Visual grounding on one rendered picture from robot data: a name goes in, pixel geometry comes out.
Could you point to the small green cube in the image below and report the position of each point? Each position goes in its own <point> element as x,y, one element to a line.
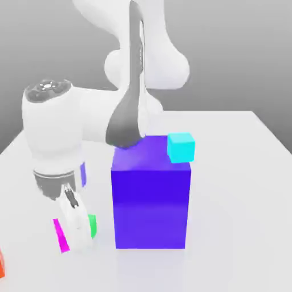
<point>92,225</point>

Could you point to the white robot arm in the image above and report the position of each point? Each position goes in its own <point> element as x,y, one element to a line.
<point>57,127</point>

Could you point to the small orange cube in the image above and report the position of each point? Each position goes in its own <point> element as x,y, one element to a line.
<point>1,265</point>

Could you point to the small magenta cube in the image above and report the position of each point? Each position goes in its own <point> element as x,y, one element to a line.
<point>61,237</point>

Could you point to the small cyan cube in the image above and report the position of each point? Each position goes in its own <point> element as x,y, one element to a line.
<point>181,148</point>

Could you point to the large blue box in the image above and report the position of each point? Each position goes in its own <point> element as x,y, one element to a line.
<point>150,205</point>

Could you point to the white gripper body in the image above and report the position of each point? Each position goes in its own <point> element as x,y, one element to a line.
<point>76,228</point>

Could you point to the small violet cube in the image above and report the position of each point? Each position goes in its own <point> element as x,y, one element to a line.
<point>83,174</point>

